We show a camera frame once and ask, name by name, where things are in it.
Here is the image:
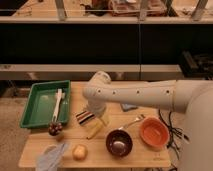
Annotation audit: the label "white brush in tray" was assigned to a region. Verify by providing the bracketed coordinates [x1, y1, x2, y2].
[52, 89, 62, 122]

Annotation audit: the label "green plastic tray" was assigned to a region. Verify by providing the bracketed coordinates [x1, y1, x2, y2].
[20, 80, 71, 129]

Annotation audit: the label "striped black red block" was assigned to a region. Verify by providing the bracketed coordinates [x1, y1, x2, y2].
[76, 111, 95, 125]

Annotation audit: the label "dark brown bowl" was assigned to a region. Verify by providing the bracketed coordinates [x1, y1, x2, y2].
[106, 130, 133, 157]

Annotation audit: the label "metal fork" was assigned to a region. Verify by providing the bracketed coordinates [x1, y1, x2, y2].
[118, 114, 145, 130]

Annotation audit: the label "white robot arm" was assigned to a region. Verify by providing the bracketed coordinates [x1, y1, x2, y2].
[83, 71, 213, 171]

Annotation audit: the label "orange bowl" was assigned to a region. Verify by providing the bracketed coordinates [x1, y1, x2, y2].
[139, 117, 169, 149]

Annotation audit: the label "dark box on shelf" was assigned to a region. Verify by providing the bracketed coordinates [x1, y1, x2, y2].
[179, 51, 213, 78]

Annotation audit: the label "black cables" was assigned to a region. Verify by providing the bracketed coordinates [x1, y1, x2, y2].
[157, 108, 190, 160]

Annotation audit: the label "dark purple grapes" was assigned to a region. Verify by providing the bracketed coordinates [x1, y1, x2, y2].
[48, 122, 62, 136]

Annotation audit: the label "yellow apple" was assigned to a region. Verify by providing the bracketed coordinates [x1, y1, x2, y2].
[72, 144, 88, 160]

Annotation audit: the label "grey crumpled cloth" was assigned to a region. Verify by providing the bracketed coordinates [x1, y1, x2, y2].
[35, 143, 69, 171]

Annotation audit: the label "blue small cloth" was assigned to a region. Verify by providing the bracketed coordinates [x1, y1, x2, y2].
[121, 104, 138, 112]

